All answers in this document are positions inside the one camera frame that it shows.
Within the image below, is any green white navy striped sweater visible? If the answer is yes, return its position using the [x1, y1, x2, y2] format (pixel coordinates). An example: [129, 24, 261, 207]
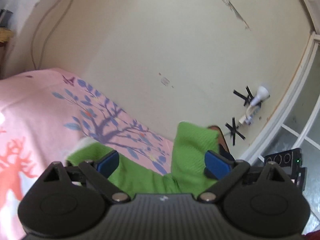
[66, 122, 219, 197]

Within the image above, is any brown perforated headboard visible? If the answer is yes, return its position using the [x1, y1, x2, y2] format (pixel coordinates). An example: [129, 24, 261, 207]
[208, 125, 235, 161]

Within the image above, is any lower black tape cross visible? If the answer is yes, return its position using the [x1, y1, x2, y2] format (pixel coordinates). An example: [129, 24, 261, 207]
[225, 117, 246, 146]

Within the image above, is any pink floral bed sheet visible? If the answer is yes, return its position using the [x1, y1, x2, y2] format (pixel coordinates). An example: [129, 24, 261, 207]
[1, 69, 169, 239]

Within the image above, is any wooden side table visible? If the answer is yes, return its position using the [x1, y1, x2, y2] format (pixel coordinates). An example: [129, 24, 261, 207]
[0, 27, 14, 79]

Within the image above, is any white wall lamp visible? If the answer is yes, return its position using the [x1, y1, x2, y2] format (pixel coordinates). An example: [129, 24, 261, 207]
[239, 86, 270, 125]

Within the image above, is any black tape cross on wall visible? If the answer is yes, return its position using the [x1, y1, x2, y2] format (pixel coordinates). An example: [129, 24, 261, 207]
[233, 86, 254, 106]

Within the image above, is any small wall sticker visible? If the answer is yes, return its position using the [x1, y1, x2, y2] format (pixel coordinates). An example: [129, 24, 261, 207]
[161, 77, 170, 86]

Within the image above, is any dark wall cable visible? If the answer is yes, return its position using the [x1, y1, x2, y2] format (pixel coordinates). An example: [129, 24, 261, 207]
[30, 0, 85, 71]

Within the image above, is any white window frame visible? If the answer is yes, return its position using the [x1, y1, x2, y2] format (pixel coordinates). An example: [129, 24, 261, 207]
[240, 0, 320, 235]

